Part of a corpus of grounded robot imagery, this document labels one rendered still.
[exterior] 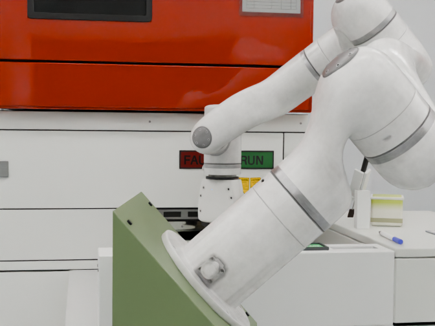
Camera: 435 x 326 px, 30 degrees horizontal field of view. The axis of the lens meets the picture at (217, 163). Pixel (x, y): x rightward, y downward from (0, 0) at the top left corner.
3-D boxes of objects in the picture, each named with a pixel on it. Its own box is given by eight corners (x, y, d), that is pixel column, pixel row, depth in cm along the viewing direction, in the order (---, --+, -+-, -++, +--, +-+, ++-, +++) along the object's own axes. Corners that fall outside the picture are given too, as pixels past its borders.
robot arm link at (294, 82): (312, 80, 162) (199, 165, 172) (334, 83, 176) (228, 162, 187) (288, 44, 163) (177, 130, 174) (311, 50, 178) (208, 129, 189)
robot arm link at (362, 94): (332, 242, 116) (460, 132, 115) (250, 149, 112) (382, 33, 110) (312, 218, 128) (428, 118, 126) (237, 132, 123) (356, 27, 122)
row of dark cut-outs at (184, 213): (135, 218, 207) (135, 209, 207) (301, 217, 214) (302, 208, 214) (135, 219, 206) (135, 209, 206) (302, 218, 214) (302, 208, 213)
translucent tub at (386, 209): (370, 222, 192) (371, 193, 192) (402, 223, 191) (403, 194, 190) (369, 226, 185) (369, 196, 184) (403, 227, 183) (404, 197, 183)
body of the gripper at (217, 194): (194, 172, 183) (193, 222, 183) (232, 174, 177) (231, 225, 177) (213, 171, 189) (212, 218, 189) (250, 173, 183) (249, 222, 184)
